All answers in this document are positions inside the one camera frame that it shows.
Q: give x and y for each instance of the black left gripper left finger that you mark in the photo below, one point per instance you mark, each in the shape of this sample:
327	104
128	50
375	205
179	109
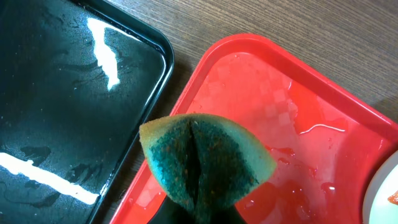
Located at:
171	213

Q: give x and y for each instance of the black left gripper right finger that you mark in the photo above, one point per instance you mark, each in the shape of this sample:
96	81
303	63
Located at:
227	216

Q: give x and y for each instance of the green yellow sponge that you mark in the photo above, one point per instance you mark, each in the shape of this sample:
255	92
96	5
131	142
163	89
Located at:
204	163

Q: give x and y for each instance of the white plate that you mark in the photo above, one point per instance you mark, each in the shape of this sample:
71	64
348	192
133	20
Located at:
380	200

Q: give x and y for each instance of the red plastic tray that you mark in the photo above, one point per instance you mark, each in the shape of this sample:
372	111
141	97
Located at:
327	144

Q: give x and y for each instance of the black plastic tray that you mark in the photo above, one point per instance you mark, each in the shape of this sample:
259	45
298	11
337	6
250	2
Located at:
78	78

